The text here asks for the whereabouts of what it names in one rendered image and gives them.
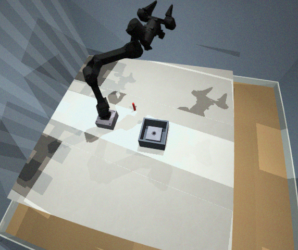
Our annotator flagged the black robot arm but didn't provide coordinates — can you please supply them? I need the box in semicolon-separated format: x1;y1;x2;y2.
82;18;155;120

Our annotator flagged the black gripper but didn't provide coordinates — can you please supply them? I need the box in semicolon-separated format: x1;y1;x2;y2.
137;0;176;36

